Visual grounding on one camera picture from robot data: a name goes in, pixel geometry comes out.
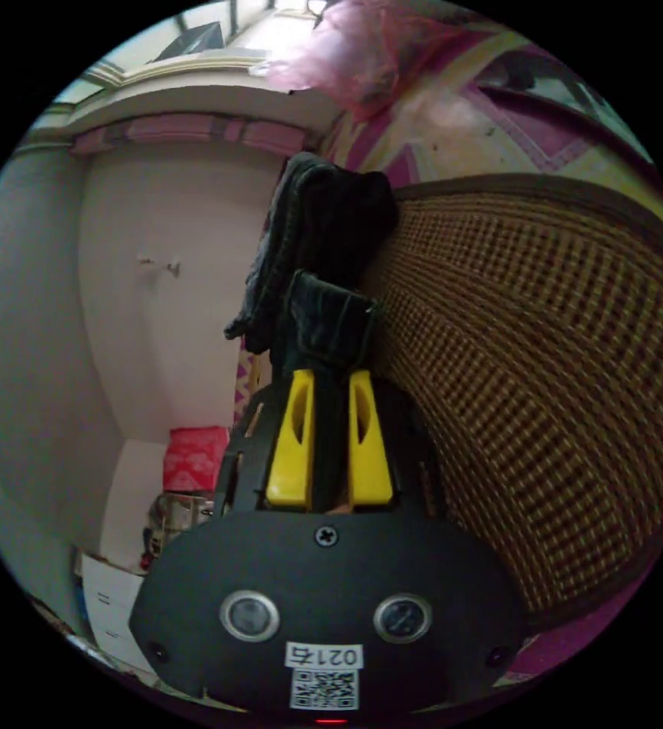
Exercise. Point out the pink striped curtain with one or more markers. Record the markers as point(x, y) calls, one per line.
point(183, 130)

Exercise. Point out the window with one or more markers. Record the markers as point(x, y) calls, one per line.
point(154, 62)

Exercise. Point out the white drawer cabinet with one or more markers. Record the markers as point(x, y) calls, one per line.
point(112, 604)

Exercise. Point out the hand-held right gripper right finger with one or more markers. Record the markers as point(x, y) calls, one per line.
point(368, 455)

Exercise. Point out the pink plastic bag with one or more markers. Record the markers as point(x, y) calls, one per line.
point(376, 51)

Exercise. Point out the bed with woven mat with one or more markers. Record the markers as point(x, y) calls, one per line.
point(536, 370)

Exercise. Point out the blue jeans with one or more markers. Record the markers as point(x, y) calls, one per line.
point(325, 228)

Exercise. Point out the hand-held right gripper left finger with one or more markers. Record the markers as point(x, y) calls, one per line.
point(291, 455)

